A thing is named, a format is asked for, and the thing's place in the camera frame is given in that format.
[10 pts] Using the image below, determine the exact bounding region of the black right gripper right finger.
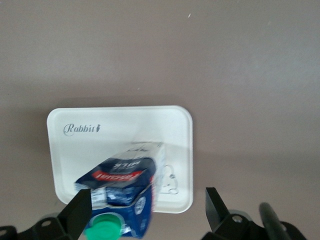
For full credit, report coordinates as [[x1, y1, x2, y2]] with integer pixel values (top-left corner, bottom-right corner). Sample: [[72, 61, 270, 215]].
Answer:
[[201, 187, 264, 240]]

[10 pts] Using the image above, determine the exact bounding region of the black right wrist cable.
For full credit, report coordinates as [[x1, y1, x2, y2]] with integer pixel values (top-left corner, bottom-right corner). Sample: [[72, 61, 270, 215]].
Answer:
[[258, 202, 288, 240]]

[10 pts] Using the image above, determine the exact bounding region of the blue milk carton green cap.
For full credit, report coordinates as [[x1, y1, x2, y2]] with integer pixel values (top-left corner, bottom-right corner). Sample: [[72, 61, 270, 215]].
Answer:
[[74, 141, 167, 240]]

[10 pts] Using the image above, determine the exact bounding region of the cream tray with Rabbit print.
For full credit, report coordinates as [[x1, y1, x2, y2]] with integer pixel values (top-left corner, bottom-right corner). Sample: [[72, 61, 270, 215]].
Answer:
[[46, 105, 194, 214]]

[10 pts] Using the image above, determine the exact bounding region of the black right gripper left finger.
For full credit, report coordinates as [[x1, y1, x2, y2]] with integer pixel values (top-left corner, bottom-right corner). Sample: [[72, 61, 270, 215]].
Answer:
[[16, 188, 93, 240]]

